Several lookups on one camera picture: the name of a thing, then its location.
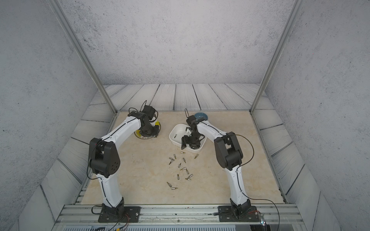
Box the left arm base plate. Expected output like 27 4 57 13
98 205 141 223

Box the aluminium frame post left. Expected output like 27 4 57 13
47 0 118 115

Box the blue ceramic bowl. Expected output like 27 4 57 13
194 112 208 120

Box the sunburst patterned plate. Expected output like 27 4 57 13
134 130 158 140

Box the aluminium frame post right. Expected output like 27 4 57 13
250 0 304 115

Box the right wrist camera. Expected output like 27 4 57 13
186 115 197 126

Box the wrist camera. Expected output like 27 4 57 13
142 105 158 120
186 115 197 126

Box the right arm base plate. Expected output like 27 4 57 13
217 206 261 222

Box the aluminium front rail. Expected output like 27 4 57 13
55 204 306 231

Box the aluminium frame post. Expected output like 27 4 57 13
47 0 118 115
250 0 304 115

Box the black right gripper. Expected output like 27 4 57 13
180 132 201 150

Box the white plastic storage box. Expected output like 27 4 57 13
169 124 207 154

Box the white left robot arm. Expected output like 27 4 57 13
88 116 160 208

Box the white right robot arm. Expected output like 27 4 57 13
181 116 251 211

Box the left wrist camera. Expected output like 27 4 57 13
142 105 158 120

